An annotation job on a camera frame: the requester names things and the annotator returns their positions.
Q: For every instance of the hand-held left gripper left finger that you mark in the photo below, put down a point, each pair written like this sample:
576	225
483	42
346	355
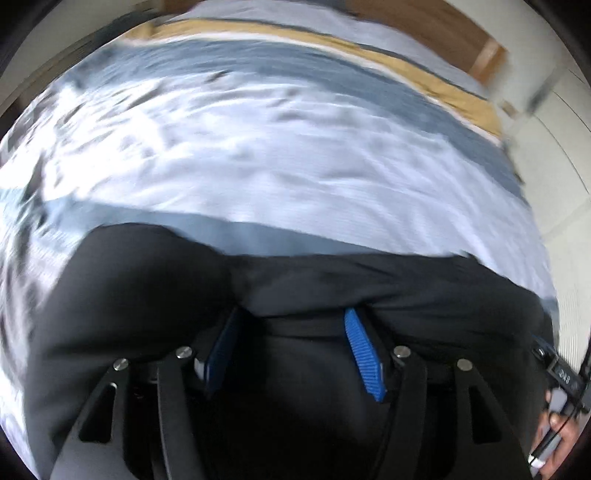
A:
221	355

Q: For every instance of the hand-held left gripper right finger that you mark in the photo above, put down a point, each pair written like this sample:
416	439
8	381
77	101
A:
364	355

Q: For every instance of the black puffer jacket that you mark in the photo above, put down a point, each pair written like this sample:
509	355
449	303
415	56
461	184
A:
300	323

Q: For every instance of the person's right hand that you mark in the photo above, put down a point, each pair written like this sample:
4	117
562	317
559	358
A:
568	443

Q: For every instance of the white wardrobe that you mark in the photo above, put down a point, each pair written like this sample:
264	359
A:
563	194

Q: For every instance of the striped duvet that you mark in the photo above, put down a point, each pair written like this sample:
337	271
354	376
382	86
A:
258	147

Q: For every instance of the wooden bed headboard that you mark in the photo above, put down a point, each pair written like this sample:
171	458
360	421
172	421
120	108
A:
443	37

